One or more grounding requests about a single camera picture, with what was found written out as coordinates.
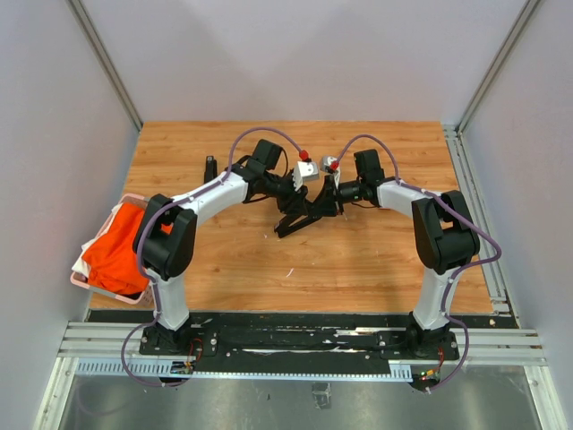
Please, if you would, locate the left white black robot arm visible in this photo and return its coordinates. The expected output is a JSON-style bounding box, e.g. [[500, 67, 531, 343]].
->
[[133, 140, 317, 356]]

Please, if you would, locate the purple cable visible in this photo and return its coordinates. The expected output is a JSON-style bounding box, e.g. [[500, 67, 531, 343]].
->
[[329, 134, 501, 395], [121, 126, 312, 388]]

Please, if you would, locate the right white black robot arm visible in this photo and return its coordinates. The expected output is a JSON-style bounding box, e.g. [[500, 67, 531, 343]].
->
[[321, 150, 481, 358]]

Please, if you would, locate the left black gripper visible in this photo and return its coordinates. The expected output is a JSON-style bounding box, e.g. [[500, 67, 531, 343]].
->
[[264, 170, 310, 216]]

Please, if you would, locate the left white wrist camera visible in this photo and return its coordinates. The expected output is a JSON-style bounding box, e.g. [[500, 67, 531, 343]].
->
[[292, 161, 320, 190]]

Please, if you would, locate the orange cloth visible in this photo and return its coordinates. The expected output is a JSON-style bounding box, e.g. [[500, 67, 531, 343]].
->
[[84, 202, 149, 296]]

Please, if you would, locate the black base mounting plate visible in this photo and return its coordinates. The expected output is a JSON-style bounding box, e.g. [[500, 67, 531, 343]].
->
[[139, 313, 460, 375]]

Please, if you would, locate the black stapler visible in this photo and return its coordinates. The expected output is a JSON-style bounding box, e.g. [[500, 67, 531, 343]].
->
[[203, 156, 218, 184], [274, 205, 337, 238]]

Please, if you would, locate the grey cable duct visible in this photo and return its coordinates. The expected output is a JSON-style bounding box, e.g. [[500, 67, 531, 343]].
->
[[75, 358, 414, 383]]

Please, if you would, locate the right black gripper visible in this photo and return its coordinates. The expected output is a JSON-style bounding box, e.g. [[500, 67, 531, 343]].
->
[[309, 174, 365, 217]]

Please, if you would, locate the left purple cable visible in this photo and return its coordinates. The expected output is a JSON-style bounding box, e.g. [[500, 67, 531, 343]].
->
[[121, 126, 312, 388]]

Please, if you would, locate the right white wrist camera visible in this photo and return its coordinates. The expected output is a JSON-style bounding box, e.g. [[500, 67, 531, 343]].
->
[[321, 156, 339, 172]]

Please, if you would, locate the white cloth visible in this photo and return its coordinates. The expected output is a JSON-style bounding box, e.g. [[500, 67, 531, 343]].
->
[[72, 240, 94, 279]]

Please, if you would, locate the pink plastic basket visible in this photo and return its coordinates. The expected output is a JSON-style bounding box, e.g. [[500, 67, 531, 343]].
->
[[70, 193, 152, 305]]

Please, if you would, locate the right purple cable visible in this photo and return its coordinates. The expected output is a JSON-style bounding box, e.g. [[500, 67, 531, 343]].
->
[[329, 134, 501, 395]]

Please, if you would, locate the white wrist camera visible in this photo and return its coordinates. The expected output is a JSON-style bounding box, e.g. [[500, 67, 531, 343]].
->
[[292, 161, 320, 190], [321, 156, 339, 172]]

